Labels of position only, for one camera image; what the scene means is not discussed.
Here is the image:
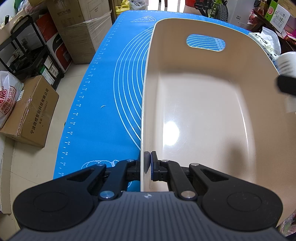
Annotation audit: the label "stacked cardboard boxes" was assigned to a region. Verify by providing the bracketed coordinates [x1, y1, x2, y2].
[46, 0, 112, 64]

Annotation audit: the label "white red plastic bag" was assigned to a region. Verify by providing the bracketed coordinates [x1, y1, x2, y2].
[0, 71, 23, 128]

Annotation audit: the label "black metal shelf rack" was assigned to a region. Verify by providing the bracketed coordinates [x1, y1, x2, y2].
[1, 15, 64, 89]

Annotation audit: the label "beige plastic storage bin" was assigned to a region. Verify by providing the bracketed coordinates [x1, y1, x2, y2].
[141, 18, 295, 220]

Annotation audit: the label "tissue pack with white tissue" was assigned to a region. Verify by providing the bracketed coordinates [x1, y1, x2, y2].
[248, 27, 281, 67]

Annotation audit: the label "white bottle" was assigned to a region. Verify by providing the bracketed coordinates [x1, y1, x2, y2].
[276, 52, 295, 113]

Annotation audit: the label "cardboard box on floor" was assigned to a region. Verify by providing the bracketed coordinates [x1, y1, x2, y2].
[1, 75, 59, 148]

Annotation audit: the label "yellow jugs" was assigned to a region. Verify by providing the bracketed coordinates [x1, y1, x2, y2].
[115, 0, 130, 16]

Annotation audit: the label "green black bicycle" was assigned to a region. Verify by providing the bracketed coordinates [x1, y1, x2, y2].
[194, 0, 228, 22]

